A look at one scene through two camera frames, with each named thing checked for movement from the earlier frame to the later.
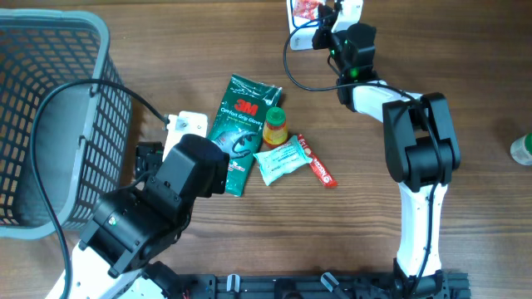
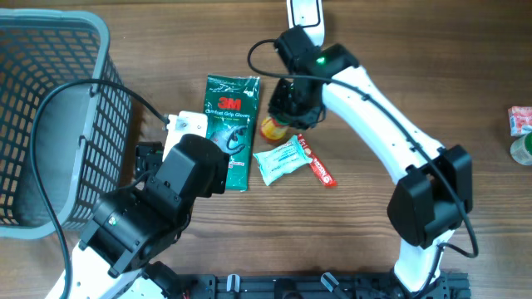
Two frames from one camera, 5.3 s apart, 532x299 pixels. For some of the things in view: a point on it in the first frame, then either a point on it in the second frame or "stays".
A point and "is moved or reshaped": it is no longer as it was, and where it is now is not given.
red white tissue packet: (306, 8) is moved or reshaped
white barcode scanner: (301, 29) stays
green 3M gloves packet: (237, 123) is moved or reshaped
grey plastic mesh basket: (84, 134) stays
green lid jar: (521, 149) stays
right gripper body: (322, 35) -> (289, 105)
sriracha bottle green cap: (275, 130) is moved or reshaped
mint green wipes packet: (281, 160) stays
